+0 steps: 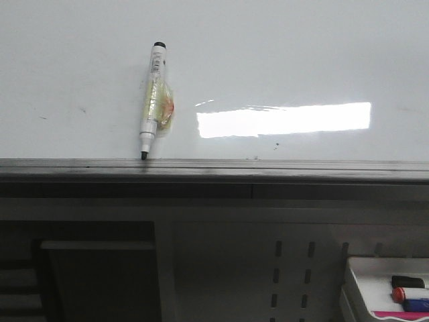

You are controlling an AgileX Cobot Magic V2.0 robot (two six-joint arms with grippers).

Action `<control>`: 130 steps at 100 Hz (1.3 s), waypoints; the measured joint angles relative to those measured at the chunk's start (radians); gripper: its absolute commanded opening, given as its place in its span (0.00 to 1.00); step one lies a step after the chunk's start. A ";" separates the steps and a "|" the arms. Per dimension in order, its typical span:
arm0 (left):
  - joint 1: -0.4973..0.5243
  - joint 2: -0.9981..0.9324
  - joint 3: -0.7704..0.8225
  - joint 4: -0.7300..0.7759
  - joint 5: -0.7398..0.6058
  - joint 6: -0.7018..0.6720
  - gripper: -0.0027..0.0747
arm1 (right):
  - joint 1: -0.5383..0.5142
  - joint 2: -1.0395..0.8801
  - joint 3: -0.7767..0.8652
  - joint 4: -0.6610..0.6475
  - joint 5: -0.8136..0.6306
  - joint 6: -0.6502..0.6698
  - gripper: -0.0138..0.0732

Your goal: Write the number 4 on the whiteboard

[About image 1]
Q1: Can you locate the white black-tipped whiteboard marker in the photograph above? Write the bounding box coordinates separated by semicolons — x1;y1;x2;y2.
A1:
139;42;175;160

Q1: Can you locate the white whiteboard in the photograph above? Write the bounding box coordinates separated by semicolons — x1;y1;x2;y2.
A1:
1;1;428;162

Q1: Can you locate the grey aluminium whiteboard tray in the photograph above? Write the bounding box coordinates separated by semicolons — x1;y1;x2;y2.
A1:
1;158;428;184

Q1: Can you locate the white slotted pegboard panel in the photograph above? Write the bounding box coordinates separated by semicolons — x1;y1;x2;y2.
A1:
173;222;428;321

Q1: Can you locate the white plastic storage bin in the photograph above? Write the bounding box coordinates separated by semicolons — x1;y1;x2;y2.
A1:
339;257;428;321

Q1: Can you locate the black marker in bin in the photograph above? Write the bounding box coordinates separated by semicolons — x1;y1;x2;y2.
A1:
391;275;426;288

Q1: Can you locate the red capped marker in bin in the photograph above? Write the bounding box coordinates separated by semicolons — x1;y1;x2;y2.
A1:
391;287;429;303

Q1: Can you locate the pink item in bin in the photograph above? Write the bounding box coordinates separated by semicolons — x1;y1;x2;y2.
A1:
373;311;428;321

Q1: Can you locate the blue capped marker in bin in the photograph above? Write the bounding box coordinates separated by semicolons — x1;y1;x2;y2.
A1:
402;299;429;313

